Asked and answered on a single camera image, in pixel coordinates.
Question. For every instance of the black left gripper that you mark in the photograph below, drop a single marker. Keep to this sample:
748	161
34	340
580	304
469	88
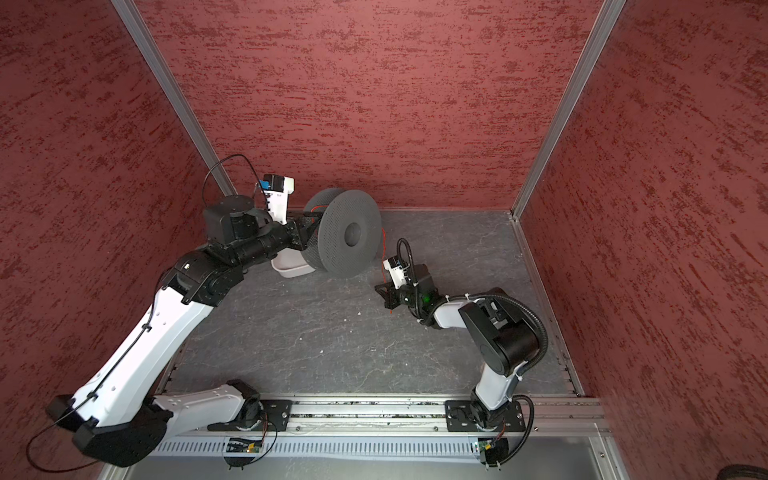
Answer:
294	235

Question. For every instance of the base circuit board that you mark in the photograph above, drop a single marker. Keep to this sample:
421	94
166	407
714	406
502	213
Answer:
490	453
241	452

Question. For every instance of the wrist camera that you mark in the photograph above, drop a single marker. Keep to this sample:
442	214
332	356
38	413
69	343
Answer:
277	190
397	270

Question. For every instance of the aluminium corner post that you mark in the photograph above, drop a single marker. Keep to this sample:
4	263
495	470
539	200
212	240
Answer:
131	18
603	26

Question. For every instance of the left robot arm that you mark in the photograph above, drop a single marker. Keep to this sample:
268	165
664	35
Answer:
114	418

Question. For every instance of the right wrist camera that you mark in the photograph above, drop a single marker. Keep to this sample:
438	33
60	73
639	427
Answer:
397	270

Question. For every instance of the right base circuit board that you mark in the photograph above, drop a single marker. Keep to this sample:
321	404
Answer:
490	453

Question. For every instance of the right aluminium corner post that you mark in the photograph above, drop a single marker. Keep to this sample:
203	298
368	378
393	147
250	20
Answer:
603	26

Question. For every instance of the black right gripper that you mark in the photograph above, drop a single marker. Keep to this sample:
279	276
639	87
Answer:
391	301

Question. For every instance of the left base circuit board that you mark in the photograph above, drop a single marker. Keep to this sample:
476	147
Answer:
241	452

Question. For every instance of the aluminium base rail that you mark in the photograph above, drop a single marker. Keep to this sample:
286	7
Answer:
402	428

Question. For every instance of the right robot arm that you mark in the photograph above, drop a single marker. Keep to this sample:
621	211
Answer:
510	337

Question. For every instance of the black cable spool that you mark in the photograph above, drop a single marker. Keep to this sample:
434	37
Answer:
349	233

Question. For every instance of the white plastic tray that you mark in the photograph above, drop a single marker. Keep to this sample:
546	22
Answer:
290	263

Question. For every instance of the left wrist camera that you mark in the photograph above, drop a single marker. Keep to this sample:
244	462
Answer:
277	190

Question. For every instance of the left aluminium corner post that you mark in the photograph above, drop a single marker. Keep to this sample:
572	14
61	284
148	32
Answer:
131	18

